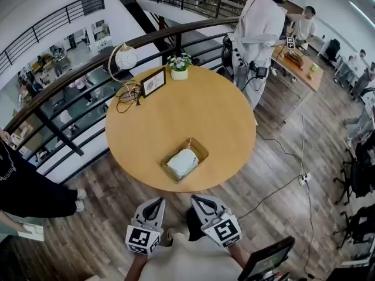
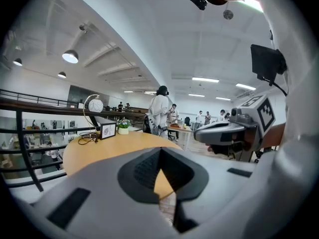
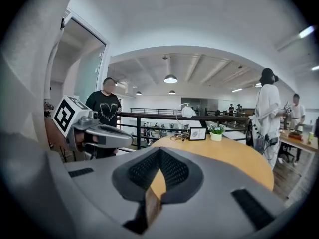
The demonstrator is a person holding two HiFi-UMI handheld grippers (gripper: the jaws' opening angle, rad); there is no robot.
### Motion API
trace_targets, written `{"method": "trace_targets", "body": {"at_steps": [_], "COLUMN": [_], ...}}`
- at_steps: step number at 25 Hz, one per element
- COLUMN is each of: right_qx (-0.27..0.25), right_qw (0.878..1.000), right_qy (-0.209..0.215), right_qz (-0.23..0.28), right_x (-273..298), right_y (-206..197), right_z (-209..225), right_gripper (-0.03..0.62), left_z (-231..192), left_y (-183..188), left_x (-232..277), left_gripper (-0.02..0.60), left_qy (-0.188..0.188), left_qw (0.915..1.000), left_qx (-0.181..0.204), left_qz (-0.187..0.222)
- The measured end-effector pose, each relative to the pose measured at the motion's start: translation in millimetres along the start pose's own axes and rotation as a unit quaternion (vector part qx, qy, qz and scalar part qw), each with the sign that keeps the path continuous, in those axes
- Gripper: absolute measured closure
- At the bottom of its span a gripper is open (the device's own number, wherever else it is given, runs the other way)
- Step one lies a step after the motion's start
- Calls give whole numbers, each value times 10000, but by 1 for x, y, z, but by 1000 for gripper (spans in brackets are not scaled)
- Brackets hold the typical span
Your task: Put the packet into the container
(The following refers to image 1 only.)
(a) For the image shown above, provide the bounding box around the white box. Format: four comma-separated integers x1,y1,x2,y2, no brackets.
16,223,45,242

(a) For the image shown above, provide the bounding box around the globe desk lamp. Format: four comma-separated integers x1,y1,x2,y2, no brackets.
108,42,139,91

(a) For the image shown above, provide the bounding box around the black floor cable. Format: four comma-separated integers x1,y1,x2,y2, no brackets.
236,133,316,277

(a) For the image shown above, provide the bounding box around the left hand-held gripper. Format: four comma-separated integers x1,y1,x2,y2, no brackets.
125,197,166,256

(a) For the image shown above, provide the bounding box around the person's left forearm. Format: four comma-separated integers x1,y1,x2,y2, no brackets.
125,253,148,281

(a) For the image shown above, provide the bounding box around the black railing with wooden handrail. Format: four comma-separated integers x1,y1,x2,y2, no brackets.
0,15,250,175

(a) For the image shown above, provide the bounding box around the white floor cable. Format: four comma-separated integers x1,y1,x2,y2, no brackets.
300,106,306,177

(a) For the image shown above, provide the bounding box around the potted flower plant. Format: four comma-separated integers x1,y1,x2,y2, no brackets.
166,52,193,81

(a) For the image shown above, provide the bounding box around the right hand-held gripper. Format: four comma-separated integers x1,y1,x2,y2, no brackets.
190,194,243,249

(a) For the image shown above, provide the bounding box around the wooden side desk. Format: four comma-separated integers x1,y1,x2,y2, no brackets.
270,43,325,93

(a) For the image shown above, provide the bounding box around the white packet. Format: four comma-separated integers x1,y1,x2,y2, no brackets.
166,149,199,179

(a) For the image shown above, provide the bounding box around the person's black trouser leg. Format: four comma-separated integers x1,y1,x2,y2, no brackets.
185,205,207,242

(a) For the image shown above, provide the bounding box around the person's beige shirt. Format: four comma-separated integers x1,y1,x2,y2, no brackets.
139,226,244,281

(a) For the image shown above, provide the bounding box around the black office chair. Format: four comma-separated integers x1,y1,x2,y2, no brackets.
333,205,375,253
333,140,375,207
325,39,342,62

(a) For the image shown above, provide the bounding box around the dark framed picture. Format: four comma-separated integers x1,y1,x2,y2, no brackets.
140,66,167,100

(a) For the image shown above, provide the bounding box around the black screen on stand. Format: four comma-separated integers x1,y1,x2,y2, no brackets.
241,235,296,281

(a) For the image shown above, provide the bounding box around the black lamp cable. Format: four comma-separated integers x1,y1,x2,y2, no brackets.
115,80,142,114

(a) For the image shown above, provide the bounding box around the wooden tray container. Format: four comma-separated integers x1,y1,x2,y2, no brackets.
160,136,210,184

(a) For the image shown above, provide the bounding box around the person's right forearm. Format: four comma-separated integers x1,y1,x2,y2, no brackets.
227,244,250,276

